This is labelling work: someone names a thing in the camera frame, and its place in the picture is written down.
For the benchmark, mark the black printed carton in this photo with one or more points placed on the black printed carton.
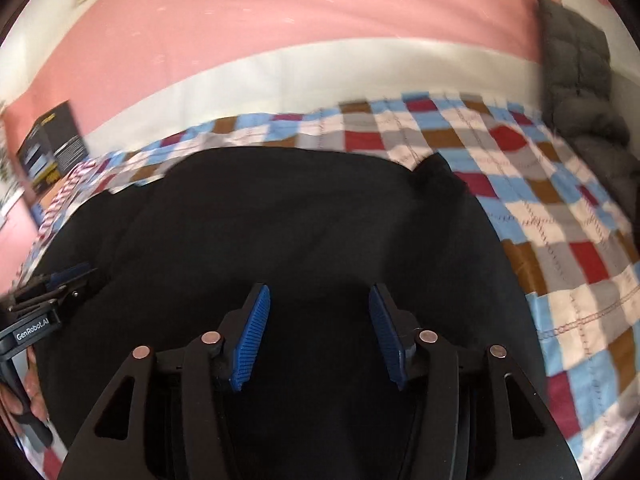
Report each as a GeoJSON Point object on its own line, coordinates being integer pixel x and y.
{"type": "Point", "coordinates": [55, 145]}

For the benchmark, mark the dark grey cushion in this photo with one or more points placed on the dark grey cushion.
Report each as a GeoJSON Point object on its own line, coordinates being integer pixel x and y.
{"type": "Point", "coordinates": [575, 60]}

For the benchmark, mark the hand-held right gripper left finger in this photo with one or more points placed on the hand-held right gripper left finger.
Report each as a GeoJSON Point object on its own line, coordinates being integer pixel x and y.
{"type": "Point", "coordinates": [250, 340]}

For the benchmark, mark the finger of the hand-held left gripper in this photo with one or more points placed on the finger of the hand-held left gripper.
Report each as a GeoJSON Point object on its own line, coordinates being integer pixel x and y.
{"type": "Point", "coordinates": [70, 272]}
{"type": "Point", "coordinates": [65, 290]}

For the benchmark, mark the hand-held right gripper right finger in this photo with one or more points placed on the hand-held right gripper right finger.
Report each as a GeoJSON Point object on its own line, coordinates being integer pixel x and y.
{"type": "Point", "coordinates": [387, 340]}

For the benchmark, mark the checkered bed sheet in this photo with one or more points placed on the checkered bed sheet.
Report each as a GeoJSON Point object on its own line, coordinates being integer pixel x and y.
{"type": "Point", "coordinates": [565, 240]}

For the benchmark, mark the black jacket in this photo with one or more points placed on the black jacket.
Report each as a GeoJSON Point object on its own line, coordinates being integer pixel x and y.
{"type": "Point", "coordinates": [300, 220]}

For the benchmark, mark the person's left hand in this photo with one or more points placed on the person's left hand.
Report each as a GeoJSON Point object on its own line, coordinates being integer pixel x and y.
{"type": "Point", "coordinates": [37, 400]}

